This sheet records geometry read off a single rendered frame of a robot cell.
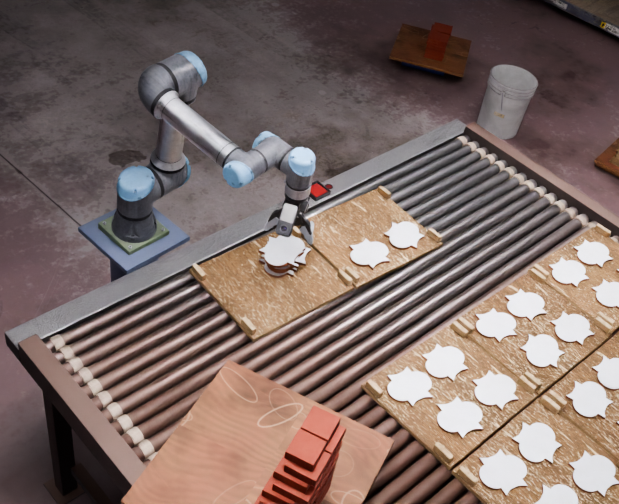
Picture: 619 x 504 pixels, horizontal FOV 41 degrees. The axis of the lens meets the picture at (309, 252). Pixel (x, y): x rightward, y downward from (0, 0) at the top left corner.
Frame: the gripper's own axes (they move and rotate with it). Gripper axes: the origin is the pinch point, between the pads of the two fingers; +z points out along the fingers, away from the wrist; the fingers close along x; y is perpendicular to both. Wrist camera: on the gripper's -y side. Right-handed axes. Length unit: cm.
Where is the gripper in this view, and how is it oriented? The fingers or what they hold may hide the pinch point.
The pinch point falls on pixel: (287, 239)
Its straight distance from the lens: 257.3
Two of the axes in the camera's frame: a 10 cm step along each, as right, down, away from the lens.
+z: -1.3, 6.1, 7.8
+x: -9.5, -3.0, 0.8
